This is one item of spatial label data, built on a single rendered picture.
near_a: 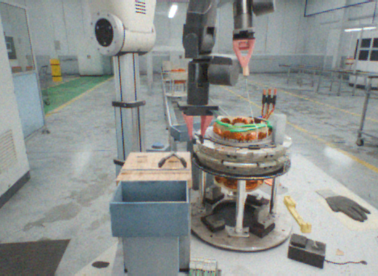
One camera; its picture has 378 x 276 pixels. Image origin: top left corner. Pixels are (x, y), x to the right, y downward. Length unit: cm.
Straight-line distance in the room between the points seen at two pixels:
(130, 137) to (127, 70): 27
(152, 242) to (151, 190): 12
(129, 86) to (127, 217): 64
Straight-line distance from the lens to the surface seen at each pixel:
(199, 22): 68
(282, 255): 96
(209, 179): 126
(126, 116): 115
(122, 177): 73
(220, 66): 67
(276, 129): 89
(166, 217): 62
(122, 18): 107
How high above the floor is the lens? 137
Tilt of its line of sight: 18 degrees down
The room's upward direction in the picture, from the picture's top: straight up
